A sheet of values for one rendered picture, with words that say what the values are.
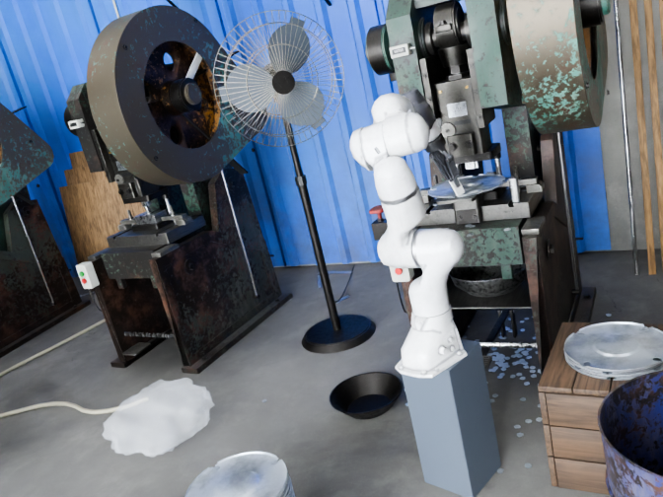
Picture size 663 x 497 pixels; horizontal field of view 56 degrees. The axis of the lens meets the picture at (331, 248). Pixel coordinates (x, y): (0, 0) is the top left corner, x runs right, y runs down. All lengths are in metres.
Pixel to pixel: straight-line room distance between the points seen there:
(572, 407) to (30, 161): 3.77
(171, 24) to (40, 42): 2.40
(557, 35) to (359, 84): 2.03
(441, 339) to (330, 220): 2.44
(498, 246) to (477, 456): 0.76
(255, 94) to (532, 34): 1.29
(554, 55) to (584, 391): 0.96
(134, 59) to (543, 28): 1.73
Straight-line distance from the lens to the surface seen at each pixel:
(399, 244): 1.75
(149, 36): 3.04
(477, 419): 2.01
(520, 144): 2.65
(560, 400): 1.92
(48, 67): 5.43
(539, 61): 2.02
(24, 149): 4.67
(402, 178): 1.64
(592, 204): 3.68
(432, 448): 2.05
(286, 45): 2.84
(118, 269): 3.46
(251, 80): 2.84
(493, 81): 2.32
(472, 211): 2.39
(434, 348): 1.82
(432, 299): 1.81
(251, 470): 1.90
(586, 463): 2.03
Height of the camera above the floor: 1.36
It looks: 17 degrees down
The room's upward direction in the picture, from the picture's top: 13 degrees counter-clockwise
